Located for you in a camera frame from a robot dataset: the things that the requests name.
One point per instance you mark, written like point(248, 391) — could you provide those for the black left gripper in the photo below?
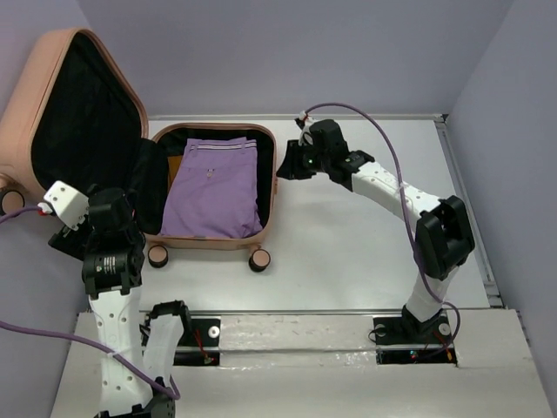
point(74, 239)

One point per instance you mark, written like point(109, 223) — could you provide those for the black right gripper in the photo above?
point(291, 167)

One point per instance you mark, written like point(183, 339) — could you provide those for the purple shorts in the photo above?
point(214, 193)

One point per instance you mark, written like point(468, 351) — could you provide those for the mustard brown trousers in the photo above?
point(173, 167)

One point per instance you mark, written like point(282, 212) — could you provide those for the pink hard-shell suitcase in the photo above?
point(74, 117)

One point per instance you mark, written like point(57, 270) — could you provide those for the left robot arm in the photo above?
point(136, 372)

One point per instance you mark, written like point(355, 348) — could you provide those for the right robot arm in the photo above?
point(439, 230)

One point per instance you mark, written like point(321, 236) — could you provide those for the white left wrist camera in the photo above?
point(67, 203)

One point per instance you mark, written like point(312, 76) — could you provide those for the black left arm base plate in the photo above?
point(199, 346)

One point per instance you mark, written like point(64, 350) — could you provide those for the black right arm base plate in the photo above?
point(396, 345)

